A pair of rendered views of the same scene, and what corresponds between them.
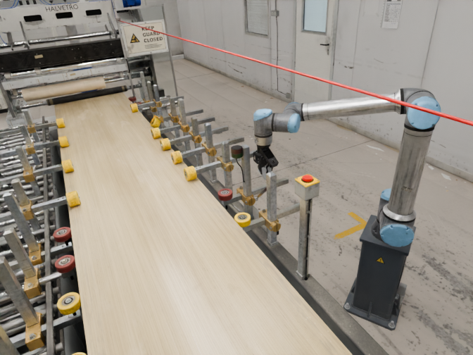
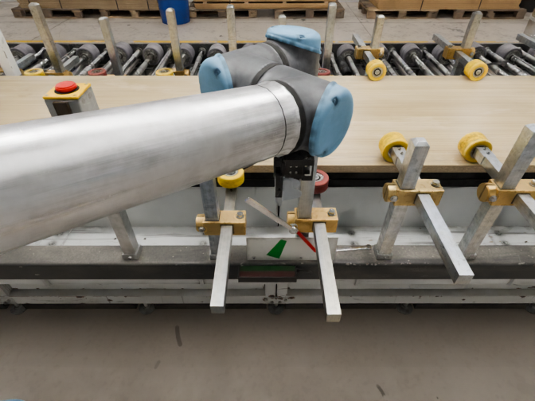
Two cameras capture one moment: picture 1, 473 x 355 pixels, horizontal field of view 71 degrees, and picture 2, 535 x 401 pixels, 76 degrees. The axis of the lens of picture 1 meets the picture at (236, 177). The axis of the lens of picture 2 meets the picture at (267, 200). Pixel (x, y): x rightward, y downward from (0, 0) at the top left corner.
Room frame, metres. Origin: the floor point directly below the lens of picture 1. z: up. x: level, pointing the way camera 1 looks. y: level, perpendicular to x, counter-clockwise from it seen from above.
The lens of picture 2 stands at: (1.76, -0.71, 1.51)
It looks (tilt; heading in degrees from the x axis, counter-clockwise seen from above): 41 degrees down; 115
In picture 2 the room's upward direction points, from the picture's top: straight up
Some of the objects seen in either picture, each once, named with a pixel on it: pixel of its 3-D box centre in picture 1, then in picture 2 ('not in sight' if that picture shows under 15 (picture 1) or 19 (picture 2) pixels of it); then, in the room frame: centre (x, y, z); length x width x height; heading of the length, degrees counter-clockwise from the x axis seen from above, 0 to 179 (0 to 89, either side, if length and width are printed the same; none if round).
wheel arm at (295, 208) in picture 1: (276, 215); (226, 237); (1.39, -0.19, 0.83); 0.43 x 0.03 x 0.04; 115
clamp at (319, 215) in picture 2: (245, 196); (311, 219); (1.58, -0.04, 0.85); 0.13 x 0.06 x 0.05; 25
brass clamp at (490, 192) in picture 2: (209, 148); (508, 192); (2.03, 0.17, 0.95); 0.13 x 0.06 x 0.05; 25
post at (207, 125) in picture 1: (211, 156); (491, 205); (2.01, 0.16, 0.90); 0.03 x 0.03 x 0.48; 25
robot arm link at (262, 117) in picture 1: (263, 122); (290, 67); (1.54, -0.15, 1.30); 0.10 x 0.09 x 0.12; 69
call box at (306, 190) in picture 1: (307, 187); (74, 107); (1.10, -0.27, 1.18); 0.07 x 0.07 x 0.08; 25
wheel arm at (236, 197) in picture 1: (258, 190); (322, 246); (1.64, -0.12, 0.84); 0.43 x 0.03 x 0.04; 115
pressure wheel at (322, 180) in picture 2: (225, 200); (314, 190); (1.55, 0.07, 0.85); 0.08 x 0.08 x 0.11
